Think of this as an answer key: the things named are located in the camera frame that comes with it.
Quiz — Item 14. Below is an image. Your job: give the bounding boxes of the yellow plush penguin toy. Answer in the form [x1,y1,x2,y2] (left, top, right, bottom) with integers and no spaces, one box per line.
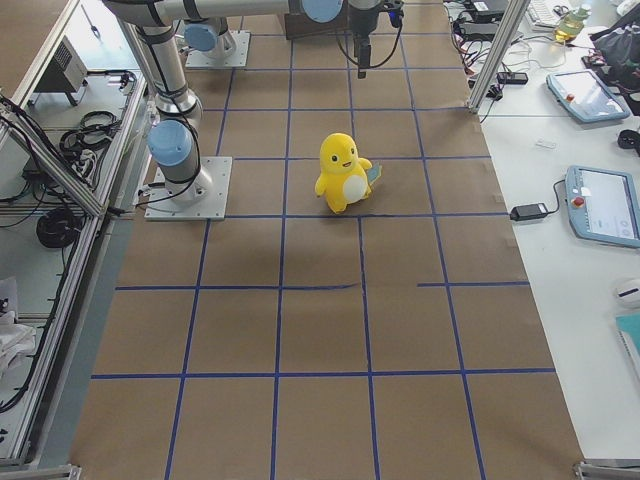
[314,133,382,214]

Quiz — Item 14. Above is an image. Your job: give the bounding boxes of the yellow liquid plastic bottle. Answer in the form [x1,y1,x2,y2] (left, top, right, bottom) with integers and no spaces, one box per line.
[553,4,591,44]

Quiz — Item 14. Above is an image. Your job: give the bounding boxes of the far blue teach pendant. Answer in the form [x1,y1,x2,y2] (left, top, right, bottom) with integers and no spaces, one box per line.
[546,70,631,123]

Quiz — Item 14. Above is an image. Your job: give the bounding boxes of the blue teach pendant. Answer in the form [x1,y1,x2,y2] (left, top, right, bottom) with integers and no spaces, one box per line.
[546,70,631,123]
[565,165,639,249]

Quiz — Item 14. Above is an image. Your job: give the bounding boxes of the black power adapter brick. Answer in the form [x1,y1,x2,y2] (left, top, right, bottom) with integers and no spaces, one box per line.
[509,203,549,222]

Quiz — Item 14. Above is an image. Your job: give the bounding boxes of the black bag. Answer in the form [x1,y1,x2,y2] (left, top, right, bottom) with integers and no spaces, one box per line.
[591,16,639,89]

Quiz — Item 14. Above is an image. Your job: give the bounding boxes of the near blue teach pendant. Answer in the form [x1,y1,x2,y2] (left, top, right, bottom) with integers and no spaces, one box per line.
[565,165,639,249]

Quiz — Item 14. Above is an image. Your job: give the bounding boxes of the brown paper grid mat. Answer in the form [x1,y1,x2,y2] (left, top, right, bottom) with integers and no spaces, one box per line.
[70,1,581,479]

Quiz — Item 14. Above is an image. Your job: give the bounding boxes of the grey control box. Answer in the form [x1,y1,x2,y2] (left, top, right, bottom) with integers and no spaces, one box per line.
[34,36,88,106]

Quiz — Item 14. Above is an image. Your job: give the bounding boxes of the teal notebook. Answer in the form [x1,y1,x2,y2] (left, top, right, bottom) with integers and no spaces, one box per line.
[615,313,640,373]

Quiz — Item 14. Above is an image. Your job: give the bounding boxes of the aluminium frame post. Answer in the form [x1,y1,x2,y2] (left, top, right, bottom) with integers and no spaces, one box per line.
[467,0,530,113]

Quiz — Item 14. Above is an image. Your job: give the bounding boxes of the coiled black cable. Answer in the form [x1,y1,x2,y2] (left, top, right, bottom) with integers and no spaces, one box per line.
[35,206,82,250]

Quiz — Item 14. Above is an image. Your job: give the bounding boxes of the aluminium side frame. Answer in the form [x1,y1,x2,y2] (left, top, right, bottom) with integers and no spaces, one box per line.
[1,1,147,471]

